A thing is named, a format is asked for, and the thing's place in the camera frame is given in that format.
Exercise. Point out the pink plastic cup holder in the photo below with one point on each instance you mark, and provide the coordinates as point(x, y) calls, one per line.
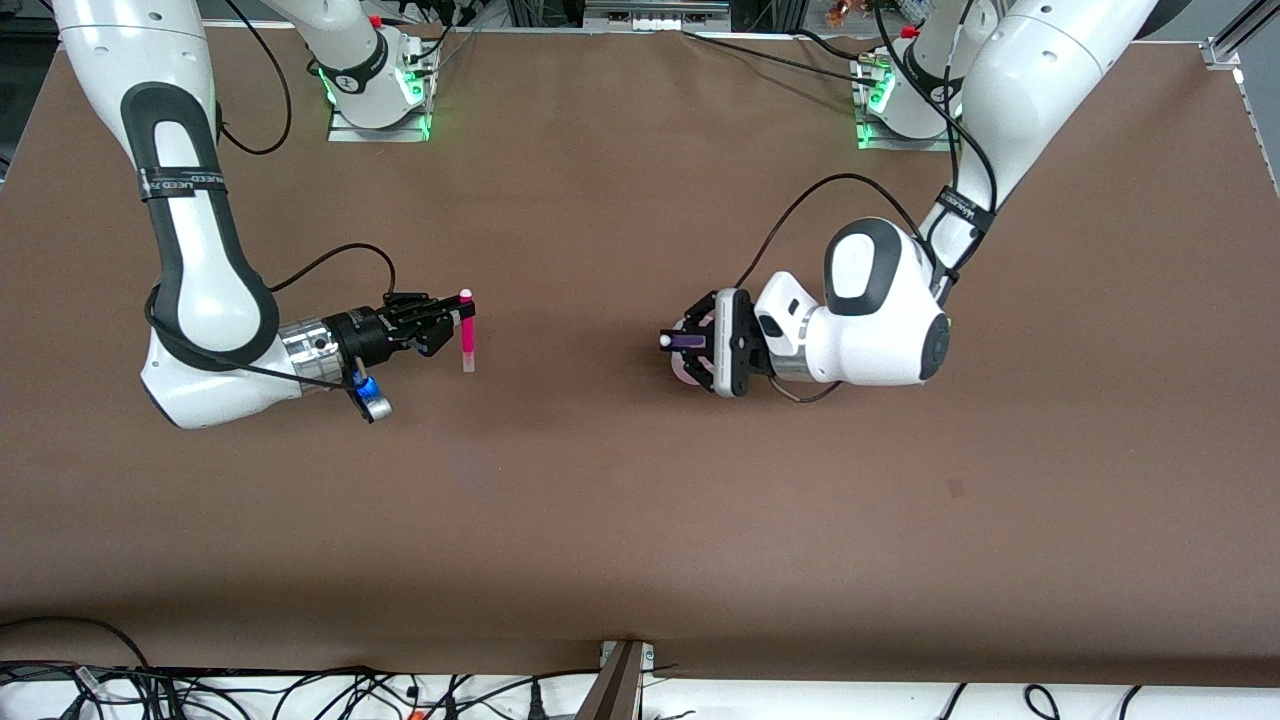
point(685, 365)

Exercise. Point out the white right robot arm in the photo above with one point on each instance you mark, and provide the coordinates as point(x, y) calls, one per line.
point(90, 50)

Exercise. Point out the metal table edge bracket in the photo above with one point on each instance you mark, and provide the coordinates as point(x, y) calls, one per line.
point(620, 680)

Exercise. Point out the metal corner bracket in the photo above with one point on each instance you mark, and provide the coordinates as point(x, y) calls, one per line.
point(1222, 55)

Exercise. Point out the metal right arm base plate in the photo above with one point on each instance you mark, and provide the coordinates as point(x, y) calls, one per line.
point(350, 134)

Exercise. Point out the pink pen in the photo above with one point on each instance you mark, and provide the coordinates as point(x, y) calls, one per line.
point(467, 340)

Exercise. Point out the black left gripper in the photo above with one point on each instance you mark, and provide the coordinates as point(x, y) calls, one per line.
point(703, 335)

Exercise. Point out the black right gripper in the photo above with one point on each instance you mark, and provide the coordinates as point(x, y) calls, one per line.
point(366, 333)

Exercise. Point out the purple pen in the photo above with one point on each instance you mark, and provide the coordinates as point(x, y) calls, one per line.
point(688, 341)

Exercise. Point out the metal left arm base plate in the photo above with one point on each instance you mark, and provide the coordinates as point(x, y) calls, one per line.
point(900, 146)

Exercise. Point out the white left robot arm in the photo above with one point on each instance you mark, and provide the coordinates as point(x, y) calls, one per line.
point(880, 340)

